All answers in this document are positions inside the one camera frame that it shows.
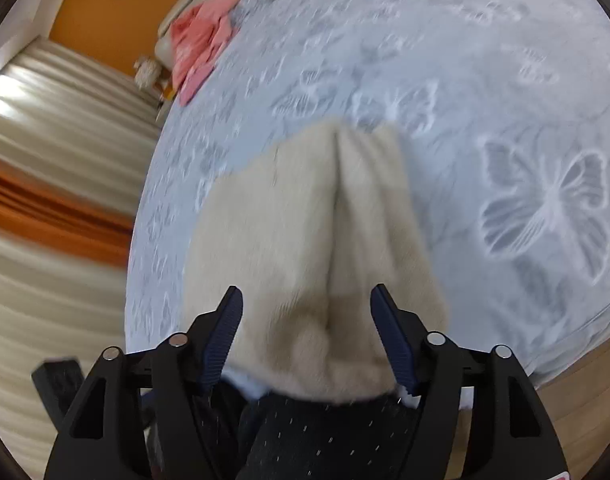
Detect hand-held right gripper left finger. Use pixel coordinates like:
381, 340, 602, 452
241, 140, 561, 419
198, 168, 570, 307
44, 286, 244, 480

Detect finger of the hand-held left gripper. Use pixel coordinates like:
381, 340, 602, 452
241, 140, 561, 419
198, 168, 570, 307
32, 357, 84, 432

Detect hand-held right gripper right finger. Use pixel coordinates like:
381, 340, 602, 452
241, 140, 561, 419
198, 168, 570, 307
370, 284, 568, 480

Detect beige sweater with black hearts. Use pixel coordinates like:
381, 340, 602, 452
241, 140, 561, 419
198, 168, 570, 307
182, 117, 448, 403

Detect cream curtain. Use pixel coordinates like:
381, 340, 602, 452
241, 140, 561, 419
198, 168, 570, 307
0, 230, 136, 433
0, 40, 163, 196

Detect person's dark studded pants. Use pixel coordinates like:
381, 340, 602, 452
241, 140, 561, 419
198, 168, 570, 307
150, 380, 466, 480

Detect orange curtain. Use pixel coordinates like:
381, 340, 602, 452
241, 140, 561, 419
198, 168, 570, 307
0, 162, 136, 267

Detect bed with butterfly print sheet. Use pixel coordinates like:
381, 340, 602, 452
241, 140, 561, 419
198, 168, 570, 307
125, 0, 610, 391

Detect pink folded garment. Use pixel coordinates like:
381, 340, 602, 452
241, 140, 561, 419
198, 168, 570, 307
177, 65, 213, 107

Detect white feather table lamp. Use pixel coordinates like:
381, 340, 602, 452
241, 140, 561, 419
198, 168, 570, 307
134, 55, 160, 88

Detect pink blanket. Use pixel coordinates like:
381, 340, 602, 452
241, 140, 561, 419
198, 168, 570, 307
170, 0, 243, 91

